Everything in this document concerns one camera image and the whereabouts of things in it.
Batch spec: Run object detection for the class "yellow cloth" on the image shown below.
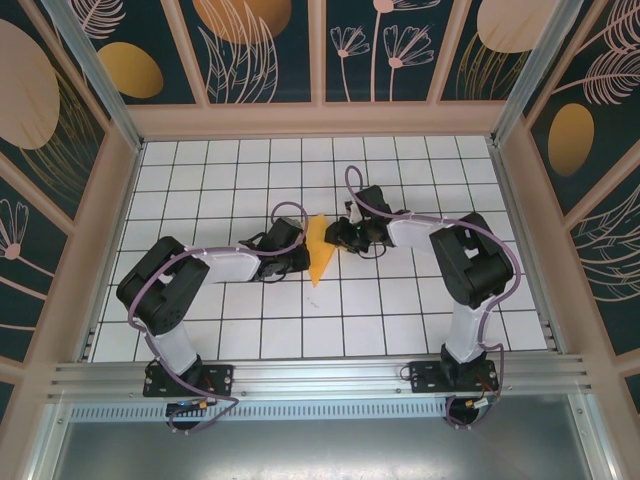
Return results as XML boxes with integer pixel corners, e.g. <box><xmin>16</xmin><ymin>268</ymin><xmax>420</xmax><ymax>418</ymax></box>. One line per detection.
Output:
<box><xmin>305</xmin><ymin>213</ymin><xmax>336</xmax><ymax>289</ymax></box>

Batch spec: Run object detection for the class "grey metal sheet panel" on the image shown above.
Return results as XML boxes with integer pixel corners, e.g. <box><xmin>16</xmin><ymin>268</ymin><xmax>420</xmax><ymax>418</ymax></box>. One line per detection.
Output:
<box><xmin>29</xmin><ymin>419</ymin><xmax>616</xmax><ymax>480</ymax></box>

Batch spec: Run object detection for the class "dark panel with leaf drawings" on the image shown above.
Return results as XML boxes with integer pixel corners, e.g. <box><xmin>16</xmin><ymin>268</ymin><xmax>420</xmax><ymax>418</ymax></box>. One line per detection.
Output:
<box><xmin>178</xmin><ymin>0</ymin><xmax>314</xmax><ymax>105</ymax></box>

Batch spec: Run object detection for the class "dark panel with beige circle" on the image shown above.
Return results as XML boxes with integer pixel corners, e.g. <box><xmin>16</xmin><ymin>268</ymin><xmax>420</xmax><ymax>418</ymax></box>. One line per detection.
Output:
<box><xmin>438</xmin><ymin>0</ymin><xmax>540</xmax><ymax>103</ymax></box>

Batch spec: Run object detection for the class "dark panel with flower drawings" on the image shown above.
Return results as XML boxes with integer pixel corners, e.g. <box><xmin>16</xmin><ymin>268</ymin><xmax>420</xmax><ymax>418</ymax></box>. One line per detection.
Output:
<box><xmin>324</xmin><ymin>0</ymin><xmax>465</xmax><ymax>104</ymax></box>

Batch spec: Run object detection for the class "dark panel with orange oval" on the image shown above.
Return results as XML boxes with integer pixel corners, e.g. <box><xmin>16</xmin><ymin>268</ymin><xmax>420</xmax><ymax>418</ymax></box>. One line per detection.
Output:
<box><xmin>92</xmin><ymin>0</ymin><xmax>197</xmax><ymax>106</ymax></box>

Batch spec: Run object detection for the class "dark panel with pink leaves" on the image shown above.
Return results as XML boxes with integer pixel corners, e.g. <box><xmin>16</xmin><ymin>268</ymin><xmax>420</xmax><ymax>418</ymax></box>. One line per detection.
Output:
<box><xmin>569</xmin><ymin>174</ymin><xmax>640</xmax><ymax>359</ymax></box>

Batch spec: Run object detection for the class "dark panel with fern and oval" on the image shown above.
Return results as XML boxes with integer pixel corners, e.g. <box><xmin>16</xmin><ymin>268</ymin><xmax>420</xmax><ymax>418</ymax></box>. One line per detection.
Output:
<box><xmin>522</xmin><ymin>0</ymin><xmax>640</xmax><ymax>217</ymax></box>

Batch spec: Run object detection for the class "dark panel with single flower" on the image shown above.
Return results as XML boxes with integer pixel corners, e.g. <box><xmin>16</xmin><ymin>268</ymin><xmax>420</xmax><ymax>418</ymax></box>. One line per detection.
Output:
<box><xmin>0</xmin><ymin>174</ymin><xmax>70</xmax><ymax>364</ymax></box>

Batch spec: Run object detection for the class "dark panel with gold fern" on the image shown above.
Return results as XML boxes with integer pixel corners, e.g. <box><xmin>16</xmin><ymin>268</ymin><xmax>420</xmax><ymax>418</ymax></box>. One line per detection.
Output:
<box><xmin>0</xmin><ymin>0</ymin><xmax>110</xmax><ymax>224</ymax></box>

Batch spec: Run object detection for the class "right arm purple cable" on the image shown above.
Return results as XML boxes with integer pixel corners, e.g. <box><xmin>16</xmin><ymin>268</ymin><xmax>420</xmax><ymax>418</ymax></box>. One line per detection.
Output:
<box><xmin>344</xmin><ymin>165</ymin><xmax>521</xmax><ymax>432</ymax></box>

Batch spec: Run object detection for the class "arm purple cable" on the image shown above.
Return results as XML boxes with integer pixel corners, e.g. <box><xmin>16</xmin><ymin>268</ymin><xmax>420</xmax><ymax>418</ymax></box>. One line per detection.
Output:
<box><xmin>128</xmin><ymin>201</ymin><xmax>308</xmax><ymax>436</ymax></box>
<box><xmin>344</xmin><ymin>165</ymin><xmax>521</xmax><ymax>432</ymax></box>

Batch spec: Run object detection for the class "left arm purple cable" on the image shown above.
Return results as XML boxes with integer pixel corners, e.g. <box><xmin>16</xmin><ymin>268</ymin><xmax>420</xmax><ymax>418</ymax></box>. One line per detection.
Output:
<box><xmin>128</xmin><ymin>201</ymin><xmax>308</xmax><ymax>436</ymax></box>

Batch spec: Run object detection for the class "aluminium mounting rail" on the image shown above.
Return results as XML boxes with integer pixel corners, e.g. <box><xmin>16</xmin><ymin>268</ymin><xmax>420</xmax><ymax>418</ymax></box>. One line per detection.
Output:
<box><xmin>47</xmin><ymin>353</ymin><xmax>597</xmax><ymax>402</ymax></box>

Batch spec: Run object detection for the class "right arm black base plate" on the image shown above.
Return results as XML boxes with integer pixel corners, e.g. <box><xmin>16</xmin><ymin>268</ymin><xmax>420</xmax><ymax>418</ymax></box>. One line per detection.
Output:
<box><xmin>408</xmin><ymin>359</ymin><xmax>501</xmax><ymax>395</ymax></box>

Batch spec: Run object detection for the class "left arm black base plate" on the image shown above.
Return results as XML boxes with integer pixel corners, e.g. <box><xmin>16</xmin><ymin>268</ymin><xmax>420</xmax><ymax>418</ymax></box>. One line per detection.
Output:
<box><xmin>143</xmin><ymin>363</ymin><xmax>236</xmax><ymax>399</ymax></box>

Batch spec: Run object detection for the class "aluminium side rail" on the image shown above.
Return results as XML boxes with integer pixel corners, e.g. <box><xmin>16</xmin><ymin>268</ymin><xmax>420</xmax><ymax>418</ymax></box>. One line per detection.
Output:
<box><xmin>487</xmin><ymin>137</ymin><xmax>567</xmax><ymax>354</ymax></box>

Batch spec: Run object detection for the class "slotted grey cable duct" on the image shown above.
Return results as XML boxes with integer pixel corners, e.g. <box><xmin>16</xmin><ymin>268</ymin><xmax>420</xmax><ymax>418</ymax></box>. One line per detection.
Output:
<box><xmin>68</xmin><ymin>402</ymin><xmax>574</xmax><ymax>422</ymax></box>

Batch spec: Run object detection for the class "aluminium corner post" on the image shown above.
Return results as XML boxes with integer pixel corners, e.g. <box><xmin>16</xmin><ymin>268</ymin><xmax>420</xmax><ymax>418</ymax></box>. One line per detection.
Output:
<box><xmin>41</xmin><ymin>0</ymin><xmax>147</xmax><ymax>153</ymax></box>
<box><xmin>491</xmin><ymin>0</ymin><xmax>597</xmax><ymax>148</ymax></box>

